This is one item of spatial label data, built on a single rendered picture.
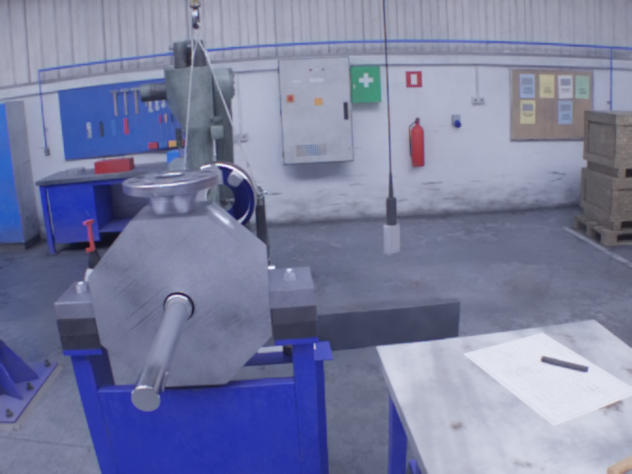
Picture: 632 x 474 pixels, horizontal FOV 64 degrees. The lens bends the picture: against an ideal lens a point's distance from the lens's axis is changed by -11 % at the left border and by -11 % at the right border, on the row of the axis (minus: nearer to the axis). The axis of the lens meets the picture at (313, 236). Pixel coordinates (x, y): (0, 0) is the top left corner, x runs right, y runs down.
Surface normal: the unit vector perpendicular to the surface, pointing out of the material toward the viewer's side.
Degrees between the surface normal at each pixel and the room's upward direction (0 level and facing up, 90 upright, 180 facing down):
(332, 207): 90
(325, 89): 90
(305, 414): 90
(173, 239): 90
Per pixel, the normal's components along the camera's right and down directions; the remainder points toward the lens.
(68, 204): 0.05, 0.26
